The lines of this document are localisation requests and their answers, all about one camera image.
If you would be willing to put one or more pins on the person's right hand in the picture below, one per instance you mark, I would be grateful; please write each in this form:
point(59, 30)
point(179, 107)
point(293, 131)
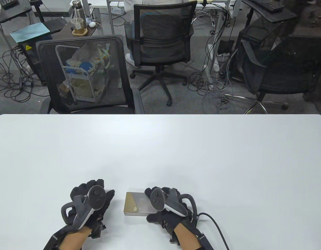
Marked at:
point(163, 217)

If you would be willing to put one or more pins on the person's left hand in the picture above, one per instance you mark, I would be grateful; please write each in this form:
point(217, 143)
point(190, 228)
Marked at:
point(109, 196)

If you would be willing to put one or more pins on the kraft and frosted pencil case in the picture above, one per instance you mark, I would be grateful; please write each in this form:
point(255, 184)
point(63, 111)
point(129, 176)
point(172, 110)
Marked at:
point(137, 203)

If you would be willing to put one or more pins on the person's right forearm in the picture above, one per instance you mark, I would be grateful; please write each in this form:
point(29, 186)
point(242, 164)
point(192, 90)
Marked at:
point(187, 238)

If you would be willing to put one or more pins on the grey left hand controller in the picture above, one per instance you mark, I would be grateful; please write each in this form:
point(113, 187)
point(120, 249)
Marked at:
point(95, 198)

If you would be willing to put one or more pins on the black mesh chair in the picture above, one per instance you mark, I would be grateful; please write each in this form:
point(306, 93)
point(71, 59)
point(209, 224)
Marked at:
point(45, 78)

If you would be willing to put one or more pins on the black box with yellow sticker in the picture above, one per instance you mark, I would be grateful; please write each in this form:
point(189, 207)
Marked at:
point(32, 60)

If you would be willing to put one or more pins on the black swivel office chair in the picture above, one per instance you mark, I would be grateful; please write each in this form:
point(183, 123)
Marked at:
point(160, 39)

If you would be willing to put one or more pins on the dark side table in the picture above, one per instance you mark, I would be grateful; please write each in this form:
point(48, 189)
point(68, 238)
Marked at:
point(64, 31)

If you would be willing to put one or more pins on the clear plastic cup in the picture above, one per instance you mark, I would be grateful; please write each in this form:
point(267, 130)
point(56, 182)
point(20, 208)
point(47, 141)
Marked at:
point(78, 26)

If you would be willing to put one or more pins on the teal paper folder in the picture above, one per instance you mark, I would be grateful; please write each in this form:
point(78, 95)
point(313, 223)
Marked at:
point(30, 32)

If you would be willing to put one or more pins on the steel water bottle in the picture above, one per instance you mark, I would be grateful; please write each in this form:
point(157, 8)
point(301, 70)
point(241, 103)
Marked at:
point(77, 10)

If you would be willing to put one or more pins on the dark mesh armchair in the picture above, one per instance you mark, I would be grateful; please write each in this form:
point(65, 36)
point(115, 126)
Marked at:
point(288, 73)

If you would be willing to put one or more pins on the black keyboard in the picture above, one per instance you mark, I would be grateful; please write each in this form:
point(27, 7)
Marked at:
point(267, 5)

